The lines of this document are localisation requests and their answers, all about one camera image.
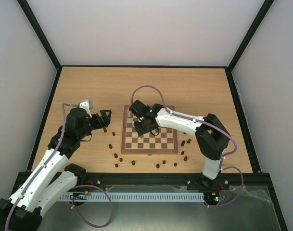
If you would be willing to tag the wooden chess board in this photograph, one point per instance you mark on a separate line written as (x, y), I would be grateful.
(166, 142)

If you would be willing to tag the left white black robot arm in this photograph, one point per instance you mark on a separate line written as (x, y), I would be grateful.
(26, 207)

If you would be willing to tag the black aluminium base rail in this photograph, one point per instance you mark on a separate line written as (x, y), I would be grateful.
(192, 181)

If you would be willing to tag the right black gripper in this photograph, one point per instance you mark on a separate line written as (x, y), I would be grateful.
(140, 128)

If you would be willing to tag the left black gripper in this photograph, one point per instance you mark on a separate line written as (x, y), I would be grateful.
(107, 120)

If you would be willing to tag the white slotted cable duct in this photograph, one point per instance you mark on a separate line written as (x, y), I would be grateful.
(143, 197)

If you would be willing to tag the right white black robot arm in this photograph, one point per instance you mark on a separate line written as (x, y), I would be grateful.
(212, 137)

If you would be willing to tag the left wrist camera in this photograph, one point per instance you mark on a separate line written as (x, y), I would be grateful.
(87, 105)

